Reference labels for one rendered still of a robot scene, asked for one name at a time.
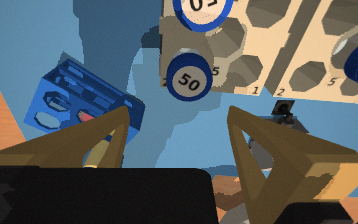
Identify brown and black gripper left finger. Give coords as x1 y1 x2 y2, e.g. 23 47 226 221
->
0 106 130 168

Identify blue flat mat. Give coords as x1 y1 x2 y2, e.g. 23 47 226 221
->
0 0 358 180

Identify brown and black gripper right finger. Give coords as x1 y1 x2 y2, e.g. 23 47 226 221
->
227 106 358 224

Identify blue tube rack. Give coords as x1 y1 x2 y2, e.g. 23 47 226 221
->
23 58 146 146

